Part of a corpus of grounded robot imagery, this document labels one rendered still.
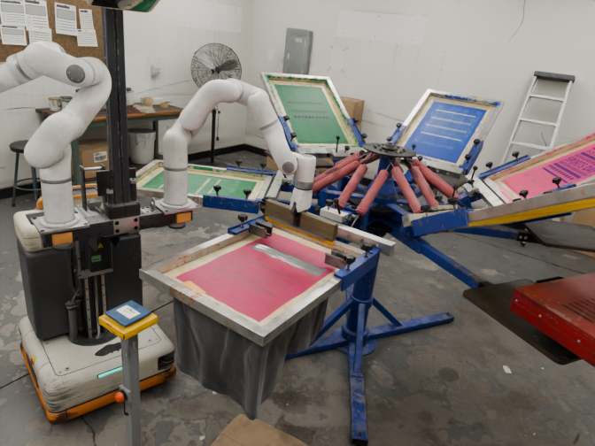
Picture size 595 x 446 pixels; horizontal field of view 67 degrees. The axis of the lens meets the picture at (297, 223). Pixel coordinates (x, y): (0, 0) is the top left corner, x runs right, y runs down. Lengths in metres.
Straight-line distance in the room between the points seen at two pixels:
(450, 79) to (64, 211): 4.89
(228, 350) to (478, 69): 4.75
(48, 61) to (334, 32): 5.29
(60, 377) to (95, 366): 0.15
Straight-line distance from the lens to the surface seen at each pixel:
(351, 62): 6.40
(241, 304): 1.60
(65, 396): 2.45
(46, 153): 1.61
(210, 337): 1.75
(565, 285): 1.92
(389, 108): 6.16
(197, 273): 1.78
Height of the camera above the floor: 1.84
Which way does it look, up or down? 22 degrees down
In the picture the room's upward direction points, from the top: 7 degrees clockwise
